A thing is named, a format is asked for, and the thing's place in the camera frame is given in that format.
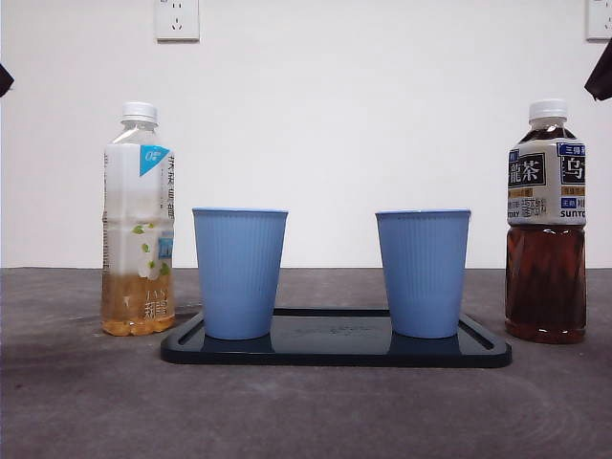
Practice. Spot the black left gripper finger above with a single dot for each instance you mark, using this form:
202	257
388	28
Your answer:
5	82

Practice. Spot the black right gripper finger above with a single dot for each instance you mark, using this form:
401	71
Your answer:
602	79

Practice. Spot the jasmine tea bottle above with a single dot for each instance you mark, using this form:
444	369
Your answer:
134	201

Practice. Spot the oolong tea bottle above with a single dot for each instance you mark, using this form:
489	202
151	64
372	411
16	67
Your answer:
545	287

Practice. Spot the blue ribbed cup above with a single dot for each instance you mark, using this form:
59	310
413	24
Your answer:
239	272
423	272

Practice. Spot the dark blue tray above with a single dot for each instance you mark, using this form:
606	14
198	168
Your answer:
334	354

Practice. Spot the white wall socket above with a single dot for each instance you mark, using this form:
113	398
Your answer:
177	28
600	28

